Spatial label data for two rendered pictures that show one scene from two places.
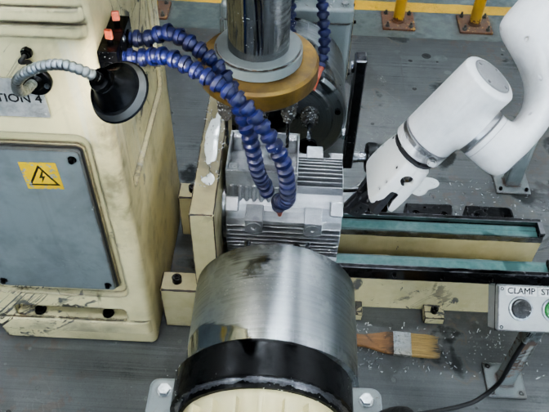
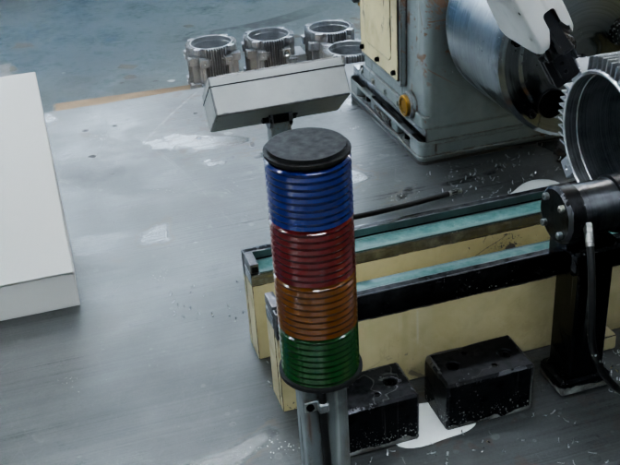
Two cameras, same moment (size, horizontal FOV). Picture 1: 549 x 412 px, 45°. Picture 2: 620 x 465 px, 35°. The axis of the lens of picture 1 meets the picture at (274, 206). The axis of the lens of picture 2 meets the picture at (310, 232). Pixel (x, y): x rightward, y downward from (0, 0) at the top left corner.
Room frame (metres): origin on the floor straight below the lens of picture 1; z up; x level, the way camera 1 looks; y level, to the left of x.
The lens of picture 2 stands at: (1.68, -0.74, 1.49)
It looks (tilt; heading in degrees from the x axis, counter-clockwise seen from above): 29 degrees down; 163
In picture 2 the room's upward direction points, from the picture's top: 4 degrees counter-clockwise
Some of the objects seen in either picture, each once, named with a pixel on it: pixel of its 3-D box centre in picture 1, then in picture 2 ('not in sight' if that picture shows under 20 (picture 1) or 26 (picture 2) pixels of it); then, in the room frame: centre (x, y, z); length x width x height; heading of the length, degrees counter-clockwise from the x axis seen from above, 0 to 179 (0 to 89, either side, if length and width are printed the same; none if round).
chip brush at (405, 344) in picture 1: (386, 342); not in sight; (0.66, -0.22, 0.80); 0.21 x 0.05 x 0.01; 86
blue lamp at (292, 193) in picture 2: not in sight; (308, 184); (1.11, -0.56, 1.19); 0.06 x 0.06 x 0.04
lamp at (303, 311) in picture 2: not in sight; (315, 293); (1.11, -0.56, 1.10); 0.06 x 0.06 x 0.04
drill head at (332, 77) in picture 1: (286, 82); not in sight; (1.15, -0.02, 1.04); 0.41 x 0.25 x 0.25; 179
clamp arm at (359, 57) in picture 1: (354, 114); not in sight; (0.95, -0.14, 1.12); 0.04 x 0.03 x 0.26; 89
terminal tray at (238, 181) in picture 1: (263, 166); not in sight; (0.82, 0.02, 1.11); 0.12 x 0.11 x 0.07; 88
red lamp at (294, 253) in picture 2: not in sight; (312, 240); (1.11, -0.56, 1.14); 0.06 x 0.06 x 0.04
